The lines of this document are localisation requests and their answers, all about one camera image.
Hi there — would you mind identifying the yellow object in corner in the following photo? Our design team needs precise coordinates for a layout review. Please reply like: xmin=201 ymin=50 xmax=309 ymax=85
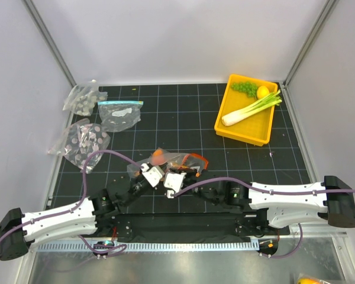
xmin=295 ymin=274 xmax=327 ymax=284

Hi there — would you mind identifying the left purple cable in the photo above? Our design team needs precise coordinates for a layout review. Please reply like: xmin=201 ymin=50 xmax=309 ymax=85
xmin=0 ymin=149 xmax=147 ymax=261

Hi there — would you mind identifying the blue zipper clear bag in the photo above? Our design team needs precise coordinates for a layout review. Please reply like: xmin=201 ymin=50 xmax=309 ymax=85
xmin=98 ymin=101 xmax=143 ymax=133

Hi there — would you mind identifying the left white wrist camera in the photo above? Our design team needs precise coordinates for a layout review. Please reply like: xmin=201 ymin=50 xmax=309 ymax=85
xmin=141 ymin=163 xmax=164 ymax=188

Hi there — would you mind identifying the perforated aluminium rail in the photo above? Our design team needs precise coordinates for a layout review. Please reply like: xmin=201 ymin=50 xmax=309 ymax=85
xmin=37 ymin=239 xmax=259 ymax=253

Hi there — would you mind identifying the green toy grape bunch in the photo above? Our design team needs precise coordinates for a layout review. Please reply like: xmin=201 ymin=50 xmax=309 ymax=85
xmin=231 ymin=81 xmax=258 ymax=98

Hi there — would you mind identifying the clear bag with grey discs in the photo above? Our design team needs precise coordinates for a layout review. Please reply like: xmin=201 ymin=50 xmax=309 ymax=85
xmin=63 ymin=80 xmax=108 ymax=117

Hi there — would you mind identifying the clear bag with pink dots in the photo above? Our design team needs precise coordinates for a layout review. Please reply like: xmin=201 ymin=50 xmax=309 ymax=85
xmin=48 ymin=118 xmax=111 ymax=170

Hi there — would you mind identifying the yellow plastic tray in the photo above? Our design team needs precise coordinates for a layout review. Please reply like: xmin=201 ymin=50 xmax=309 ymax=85
xmin=214 ymin=74 xmax=279 ymax=146

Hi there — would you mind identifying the yellow toy lemon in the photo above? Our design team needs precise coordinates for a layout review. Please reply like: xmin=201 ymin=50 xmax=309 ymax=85
xmin=256 ymin=86 xmax=270 ymax=99

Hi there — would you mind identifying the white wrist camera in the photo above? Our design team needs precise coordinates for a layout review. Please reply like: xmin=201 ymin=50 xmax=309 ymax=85
xmin=163 ymin=172 xmax=186 ymax=199
xmin=141 ymin=163 xmax=164 ymax=188

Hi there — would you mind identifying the toy green onion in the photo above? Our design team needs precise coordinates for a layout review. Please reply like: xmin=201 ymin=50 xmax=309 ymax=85
xmin=221 ymin=90 xmax=282 ymax=127

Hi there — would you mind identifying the red orange toy mango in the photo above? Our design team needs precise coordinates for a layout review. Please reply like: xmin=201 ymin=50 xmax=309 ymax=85
xmin=150 ymin=149 xmax=166 ymax=166

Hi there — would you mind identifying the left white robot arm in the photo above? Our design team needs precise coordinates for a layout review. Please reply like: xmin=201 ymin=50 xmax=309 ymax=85
xmin=0 ymin=174 xmax=158 ymax=261

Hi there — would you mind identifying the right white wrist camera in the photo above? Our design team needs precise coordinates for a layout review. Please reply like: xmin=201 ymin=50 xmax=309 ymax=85
xmin=163 ymin=172 xmax=186 ymax=199

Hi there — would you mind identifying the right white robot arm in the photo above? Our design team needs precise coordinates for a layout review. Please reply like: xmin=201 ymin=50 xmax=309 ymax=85
xmin=178 ymin=176 xmax=355 ymax=234

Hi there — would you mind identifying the black grid mat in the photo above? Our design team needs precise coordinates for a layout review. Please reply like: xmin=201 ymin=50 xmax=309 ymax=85
xmin=46 ymin=83 xmax=311 ymax=214

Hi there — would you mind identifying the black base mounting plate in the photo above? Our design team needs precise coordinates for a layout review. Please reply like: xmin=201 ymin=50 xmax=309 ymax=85
xmin=87 ymin=211 xmax=289 ymax=244

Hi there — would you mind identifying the orange zipper clear bag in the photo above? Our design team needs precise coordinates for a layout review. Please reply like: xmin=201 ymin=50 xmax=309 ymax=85
xmin=127 ymin=148 xmax=209 ymax=178

